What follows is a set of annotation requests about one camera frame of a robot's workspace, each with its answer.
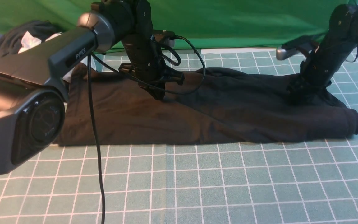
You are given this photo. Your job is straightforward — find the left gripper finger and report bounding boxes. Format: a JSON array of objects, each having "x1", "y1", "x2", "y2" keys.
[{"x1": 146, "y1": 82, "x2": 165, "y2": 100}]

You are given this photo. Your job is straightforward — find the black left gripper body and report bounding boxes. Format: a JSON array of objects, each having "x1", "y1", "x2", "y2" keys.
[{"x1": 118, "y1": 31, "x2": 170, "y2": 83}]

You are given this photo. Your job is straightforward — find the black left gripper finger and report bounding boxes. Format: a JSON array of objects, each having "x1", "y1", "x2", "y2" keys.
[{"x1": 162, "y1": 69, "x2": 185, "y2": 86}]

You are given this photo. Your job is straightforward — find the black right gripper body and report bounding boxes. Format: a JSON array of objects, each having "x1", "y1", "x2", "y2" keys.
[{"x1": 287, "y1": 47, "x2": 333, "y2": 100}]

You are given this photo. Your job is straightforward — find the dark gray long-sleeve shirt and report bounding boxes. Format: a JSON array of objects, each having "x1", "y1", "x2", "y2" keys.
[{"x1": 55, "y1": 62, "x2": 358, "y2": 147}]

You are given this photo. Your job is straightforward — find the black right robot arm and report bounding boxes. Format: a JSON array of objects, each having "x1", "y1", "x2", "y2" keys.
[{"x1": 276, "y1": 4, "x2": 358, "y2": 102}]

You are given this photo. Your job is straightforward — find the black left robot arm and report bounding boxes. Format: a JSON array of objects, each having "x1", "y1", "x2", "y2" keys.
[{"x1": 0, "y1": 0, "x2": 185, "y2": 175}]

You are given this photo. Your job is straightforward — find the white crumpled shirt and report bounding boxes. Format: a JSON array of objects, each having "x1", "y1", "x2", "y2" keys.
[{"x1": 18, "y1": 31, "x2": 62, "y2": 53}]

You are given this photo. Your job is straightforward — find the green backdrop cloth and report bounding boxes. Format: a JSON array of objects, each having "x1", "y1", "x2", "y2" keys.
[{"x1": 0, "y1": 0, "x2": 358, "y2": 49}]

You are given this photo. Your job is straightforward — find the green checkered table cloth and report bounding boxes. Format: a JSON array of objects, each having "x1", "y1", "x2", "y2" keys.
[{"x1": 0, "y1": 52, "x2": 358, "y2": 224}]

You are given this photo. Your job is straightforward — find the dark navy crumpled garment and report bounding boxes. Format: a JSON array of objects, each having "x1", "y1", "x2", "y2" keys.
[{"x1": 0, "y1": 20, "x2": 59, "y2": 58}]

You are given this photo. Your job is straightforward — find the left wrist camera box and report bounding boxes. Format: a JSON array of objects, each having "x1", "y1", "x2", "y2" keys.
[{"x1": 152, "y1": 30, "x2": 175, "y2": 48}]

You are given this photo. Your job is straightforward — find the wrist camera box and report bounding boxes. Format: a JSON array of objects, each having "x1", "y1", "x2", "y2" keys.
[
  {"x1": 152, "y1": 30, "x2": 175, "y2": 48},
  {"x1": 275, "y1": 35, "x2": 320, "y2": 61}
]

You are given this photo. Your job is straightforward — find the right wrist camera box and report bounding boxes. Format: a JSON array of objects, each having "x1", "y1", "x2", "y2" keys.
[{"x1": 275, "y1": 35, "x2": 320, "y2": 61}]

